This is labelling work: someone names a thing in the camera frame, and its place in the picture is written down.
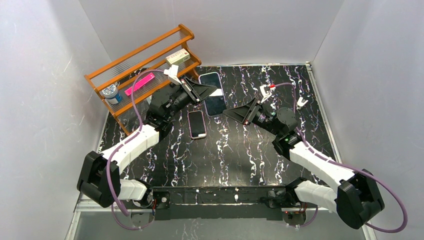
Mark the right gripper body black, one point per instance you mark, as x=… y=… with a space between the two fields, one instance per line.
x=250 y=112

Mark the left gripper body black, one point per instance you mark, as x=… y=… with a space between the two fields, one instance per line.
x=191 y=91

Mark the lavender phone case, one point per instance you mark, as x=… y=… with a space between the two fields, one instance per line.
x=213 y=94

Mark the phone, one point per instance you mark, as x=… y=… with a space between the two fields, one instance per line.
x=196 y=123

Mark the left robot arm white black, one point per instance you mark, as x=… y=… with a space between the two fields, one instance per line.
x=99 y=177

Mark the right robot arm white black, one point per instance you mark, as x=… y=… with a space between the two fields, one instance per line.
x=352 y=194

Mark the pink flat box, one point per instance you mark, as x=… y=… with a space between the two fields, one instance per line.
x=139 y=84

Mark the white cardboard box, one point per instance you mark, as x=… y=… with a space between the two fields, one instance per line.
x=178 y=57

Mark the white staple remover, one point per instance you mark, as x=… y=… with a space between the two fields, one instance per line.
x=301 y=102

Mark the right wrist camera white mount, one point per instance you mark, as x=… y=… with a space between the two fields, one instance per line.
x=266 y=91

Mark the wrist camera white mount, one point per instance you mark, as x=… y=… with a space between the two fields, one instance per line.
x=172 y=74
x=266 y=91

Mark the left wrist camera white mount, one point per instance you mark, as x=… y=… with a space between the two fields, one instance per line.
x=172 y=74

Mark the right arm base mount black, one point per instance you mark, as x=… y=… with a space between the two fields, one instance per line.
x=286 y=197

